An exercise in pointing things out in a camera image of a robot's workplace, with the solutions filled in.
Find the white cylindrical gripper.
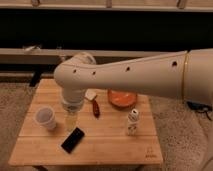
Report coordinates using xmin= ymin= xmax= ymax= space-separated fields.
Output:
xmin=61 ymin=89 xmax=86 ymax=131

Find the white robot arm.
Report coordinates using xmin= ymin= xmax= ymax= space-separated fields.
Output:
xmin=54 ymin=49 xmax=213 ymax=106

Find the black smartphone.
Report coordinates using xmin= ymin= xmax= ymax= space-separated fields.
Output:
xmin=61 ymin=127 xmax=85 ymax=153

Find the wooden table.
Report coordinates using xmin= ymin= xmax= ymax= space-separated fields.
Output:
xmin=9 ymin=79 xmax=163 ymax=166

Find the orange bowl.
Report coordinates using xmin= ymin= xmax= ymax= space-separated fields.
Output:
xmin=107 ymin=90 xmax=137 ymax=108

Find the white small bottle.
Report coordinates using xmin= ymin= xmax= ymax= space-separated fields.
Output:
xmin=126 ymin=109 xmax=140 ymax=136

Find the blue box on floor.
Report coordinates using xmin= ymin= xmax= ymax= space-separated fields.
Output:
xmin=187 ymin=102 xmax=212 ymax=111

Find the brown handled brush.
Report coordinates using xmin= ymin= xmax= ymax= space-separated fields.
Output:
xmin=85 ymin=90 xmax=100 ymax=118

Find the black cable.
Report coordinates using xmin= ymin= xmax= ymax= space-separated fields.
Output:
xmin=203 ymin=109 xmax=213 ymax=122

